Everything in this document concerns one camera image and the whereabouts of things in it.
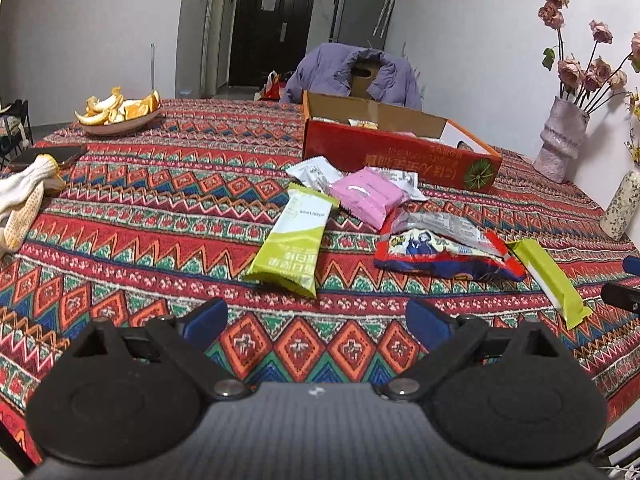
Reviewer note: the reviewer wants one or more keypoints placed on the black chair with bag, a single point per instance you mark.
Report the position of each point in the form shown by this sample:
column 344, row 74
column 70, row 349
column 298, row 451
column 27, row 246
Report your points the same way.
column 12, row 127

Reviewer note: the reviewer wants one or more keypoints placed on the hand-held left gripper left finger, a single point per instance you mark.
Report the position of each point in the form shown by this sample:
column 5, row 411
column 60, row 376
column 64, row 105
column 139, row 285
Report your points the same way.
column 205, row 317

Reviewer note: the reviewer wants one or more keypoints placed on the pink ribbed vase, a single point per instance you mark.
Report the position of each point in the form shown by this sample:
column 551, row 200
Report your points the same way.
column 560, row 140

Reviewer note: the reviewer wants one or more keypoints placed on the brown cardboard carton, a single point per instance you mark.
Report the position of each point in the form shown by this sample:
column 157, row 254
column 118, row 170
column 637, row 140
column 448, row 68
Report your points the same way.
column 364, row 79

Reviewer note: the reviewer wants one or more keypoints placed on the black smartphone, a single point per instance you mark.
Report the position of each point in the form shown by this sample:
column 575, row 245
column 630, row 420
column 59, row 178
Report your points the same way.
column 47, row 156

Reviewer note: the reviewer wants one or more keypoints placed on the white umbrella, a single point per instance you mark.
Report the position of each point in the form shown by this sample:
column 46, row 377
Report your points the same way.
column 387, row 7

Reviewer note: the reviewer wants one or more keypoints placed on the grey refrigerator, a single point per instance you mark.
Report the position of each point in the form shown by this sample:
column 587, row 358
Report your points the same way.
column 360, row 15

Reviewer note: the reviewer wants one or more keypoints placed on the purple padded jacket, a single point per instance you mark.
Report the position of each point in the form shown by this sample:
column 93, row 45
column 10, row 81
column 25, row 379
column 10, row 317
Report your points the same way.
column 320, row 70

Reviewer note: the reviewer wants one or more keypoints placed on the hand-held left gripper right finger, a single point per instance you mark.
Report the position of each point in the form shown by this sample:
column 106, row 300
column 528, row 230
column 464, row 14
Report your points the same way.
column 427, row 321

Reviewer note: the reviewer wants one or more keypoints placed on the yellow flower sprig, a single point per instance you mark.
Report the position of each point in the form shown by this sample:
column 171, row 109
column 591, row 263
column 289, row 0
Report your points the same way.
column 633, row 125

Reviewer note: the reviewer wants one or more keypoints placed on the plain white cotton glove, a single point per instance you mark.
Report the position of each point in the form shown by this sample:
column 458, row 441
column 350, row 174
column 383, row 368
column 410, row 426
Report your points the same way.
column 32, row 180

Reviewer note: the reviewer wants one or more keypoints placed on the slim green snack bar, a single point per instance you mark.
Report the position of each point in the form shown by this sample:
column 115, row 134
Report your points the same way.
column 550, row 280

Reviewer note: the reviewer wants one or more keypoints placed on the shallow beige plate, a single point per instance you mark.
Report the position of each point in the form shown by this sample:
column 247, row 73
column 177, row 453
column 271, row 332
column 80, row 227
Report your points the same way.
column 120, row 126

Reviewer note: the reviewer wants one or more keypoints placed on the dotted white cotton glove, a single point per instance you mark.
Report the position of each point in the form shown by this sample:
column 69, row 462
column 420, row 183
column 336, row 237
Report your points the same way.
column 22, row 220

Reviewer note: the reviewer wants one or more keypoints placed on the dried pink flowers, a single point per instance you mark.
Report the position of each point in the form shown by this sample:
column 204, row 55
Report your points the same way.
column 575, row 70

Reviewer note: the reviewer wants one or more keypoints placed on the red cardboard box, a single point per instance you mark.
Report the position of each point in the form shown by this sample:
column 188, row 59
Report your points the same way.
column 400, row 152

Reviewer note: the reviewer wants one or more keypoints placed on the white door notice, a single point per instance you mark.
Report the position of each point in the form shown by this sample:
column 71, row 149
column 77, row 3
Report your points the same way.
column 268, row 0

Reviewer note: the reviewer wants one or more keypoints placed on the dark entrance door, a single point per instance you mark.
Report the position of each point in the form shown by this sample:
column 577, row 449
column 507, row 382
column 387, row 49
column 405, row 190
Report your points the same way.
column 272, row 45

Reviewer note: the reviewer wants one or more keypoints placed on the red and blue chip bag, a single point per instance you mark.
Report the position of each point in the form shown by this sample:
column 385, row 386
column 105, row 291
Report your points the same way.
column 445, row 252

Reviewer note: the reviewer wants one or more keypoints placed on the red plastic bag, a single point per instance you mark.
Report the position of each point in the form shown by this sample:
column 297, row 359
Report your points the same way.
column 272, row 88

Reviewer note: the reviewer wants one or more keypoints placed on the pink snack packet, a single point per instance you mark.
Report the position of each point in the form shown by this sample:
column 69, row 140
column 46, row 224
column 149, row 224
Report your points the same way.
column 367, row 199

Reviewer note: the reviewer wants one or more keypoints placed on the white printed snack packet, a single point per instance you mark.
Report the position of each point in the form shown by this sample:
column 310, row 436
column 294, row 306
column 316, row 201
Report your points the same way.
column 402, row 179

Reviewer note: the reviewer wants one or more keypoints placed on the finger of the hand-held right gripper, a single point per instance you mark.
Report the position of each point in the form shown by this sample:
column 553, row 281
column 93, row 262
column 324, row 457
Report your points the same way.
column 632, row 265
column 620, row 296

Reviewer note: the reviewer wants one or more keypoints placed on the pile of orange peels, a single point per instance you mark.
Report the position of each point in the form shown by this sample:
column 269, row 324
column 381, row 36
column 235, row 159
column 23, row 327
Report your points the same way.
column 112, row 110

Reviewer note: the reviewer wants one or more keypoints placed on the yellow and white snack packet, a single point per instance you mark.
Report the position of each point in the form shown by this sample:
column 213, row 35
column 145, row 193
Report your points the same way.
column 362, row 123

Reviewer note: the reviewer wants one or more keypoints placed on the speckled white vase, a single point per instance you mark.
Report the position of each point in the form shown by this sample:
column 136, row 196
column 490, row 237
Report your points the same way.
column 620, row 205

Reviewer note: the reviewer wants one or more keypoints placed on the green and white snack packet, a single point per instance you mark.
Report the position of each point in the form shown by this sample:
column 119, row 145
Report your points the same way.
column 292, row 240

